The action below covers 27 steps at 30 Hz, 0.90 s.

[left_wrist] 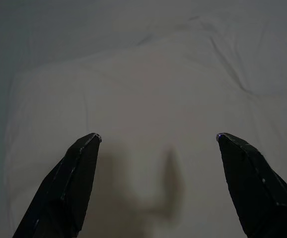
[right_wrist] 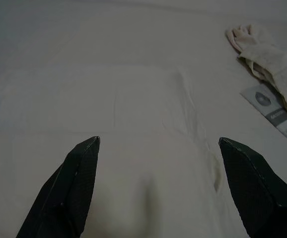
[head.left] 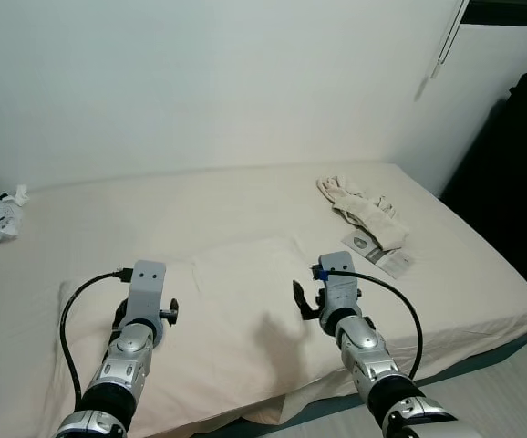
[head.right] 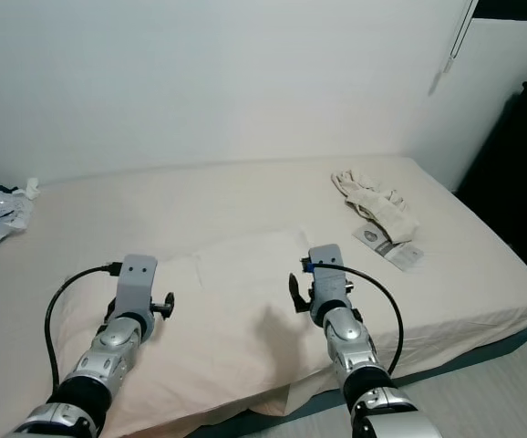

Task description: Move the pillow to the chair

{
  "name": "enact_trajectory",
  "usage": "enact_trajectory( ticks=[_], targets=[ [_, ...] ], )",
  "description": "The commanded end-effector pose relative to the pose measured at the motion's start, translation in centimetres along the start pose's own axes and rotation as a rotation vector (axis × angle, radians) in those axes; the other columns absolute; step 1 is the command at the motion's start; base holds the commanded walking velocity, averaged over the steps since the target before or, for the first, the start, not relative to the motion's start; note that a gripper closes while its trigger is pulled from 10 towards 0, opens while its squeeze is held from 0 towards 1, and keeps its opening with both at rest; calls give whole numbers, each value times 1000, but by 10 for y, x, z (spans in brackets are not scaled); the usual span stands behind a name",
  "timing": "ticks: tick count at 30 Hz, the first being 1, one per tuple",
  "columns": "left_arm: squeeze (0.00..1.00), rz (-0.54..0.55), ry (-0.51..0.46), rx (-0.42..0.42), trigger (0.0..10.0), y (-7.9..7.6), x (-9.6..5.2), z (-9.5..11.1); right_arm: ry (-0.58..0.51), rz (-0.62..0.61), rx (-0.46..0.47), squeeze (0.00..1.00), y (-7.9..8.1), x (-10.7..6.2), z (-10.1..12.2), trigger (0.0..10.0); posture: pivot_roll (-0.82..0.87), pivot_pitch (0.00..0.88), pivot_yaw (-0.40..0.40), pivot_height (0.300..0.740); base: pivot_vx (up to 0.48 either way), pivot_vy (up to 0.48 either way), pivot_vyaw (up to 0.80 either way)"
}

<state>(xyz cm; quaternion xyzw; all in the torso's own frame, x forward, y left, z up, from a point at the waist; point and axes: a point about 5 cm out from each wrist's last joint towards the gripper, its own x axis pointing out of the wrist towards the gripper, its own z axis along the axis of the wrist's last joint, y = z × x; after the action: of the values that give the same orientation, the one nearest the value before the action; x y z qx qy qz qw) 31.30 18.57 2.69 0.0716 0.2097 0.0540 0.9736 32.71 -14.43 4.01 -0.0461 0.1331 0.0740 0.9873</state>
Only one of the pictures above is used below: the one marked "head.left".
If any cream pillow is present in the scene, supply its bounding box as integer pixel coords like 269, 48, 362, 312
57, 235, 342, 432

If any white printed paper label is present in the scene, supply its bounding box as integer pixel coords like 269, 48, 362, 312
343, 228, 416, 278

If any beige folded garment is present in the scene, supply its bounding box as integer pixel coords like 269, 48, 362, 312
316, 174, 409, 250

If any bed with cream sheet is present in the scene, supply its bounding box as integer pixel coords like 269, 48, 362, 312
0, 162, 527, 438

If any white blind wand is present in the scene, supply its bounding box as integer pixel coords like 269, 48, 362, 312
428, 0, 470, 79

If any dark window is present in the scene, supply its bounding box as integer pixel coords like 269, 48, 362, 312
460, 0, 527, 27

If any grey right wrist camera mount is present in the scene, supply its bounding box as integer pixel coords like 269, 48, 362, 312
315, 253, 361, 313

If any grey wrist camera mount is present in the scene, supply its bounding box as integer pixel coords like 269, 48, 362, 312
315, 253, 361, 313
121, 260, 169, 322

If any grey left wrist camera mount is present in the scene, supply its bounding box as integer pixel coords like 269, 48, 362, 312
121, 260, 169, 322

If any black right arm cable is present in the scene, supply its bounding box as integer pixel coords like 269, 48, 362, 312
313, 265, 425, 381

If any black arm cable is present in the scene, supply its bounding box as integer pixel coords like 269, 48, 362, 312
59, 268, 136, 407
313, 265, 425, 381

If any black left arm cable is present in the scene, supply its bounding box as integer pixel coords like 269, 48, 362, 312
59, 268, 136, 407

